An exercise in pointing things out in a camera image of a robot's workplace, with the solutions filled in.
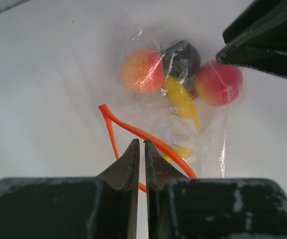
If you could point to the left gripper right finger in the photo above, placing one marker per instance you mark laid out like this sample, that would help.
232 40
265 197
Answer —
211 208

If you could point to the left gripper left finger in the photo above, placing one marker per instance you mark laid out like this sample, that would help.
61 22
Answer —
100 207

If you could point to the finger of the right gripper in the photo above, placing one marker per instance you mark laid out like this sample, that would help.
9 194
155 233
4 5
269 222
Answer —
257 38

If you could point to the clear zip top bag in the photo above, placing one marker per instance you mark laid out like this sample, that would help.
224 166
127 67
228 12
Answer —
129 114

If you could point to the fake red yellow apple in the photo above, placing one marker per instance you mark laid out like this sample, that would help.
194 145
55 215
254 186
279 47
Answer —
217 84

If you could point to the fake dark plum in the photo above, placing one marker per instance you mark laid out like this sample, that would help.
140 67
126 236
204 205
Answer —
181 60

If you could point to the fake small peach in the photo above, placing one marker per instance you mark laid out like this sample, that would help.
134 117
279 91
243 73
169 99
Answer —
141 71

